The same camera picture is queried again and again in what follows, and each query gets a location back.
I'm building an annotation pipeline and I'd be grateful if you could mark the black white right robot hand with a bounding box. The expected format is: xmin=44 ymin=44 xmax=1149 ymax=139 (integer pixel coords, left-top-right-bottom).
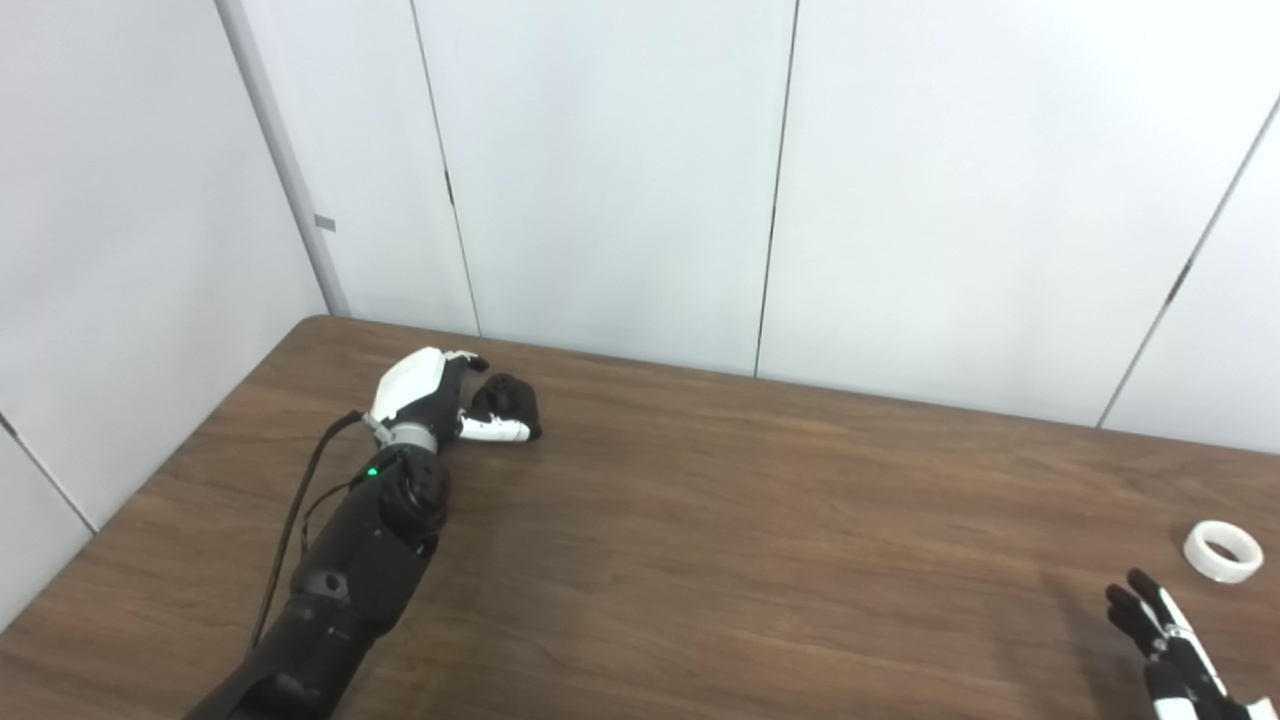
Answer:
xmin=1105 ymin=568 xmax=1280 ymax=720

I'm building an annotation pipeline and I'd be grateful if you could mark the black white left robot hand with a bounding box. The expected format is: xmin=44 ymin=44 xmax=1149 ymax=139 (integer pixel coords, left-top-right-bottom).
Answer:
xmin=362 ymin=346 xmax=543 ymax=453

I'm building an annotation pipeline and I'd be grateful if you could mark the white plastic ring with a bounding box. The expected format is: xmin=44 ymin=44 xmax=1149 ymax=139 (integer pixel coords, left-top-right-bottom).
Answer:
xmin=1183 ymin=520 xmax=1265 ymax=584

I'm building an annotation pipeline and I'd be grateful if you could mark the round black plastic part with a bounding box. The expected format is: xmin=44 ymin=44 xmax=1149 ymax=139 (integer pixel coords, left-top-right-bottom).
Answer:
xmin=470 ymin=373 xmax=542 ymax=429

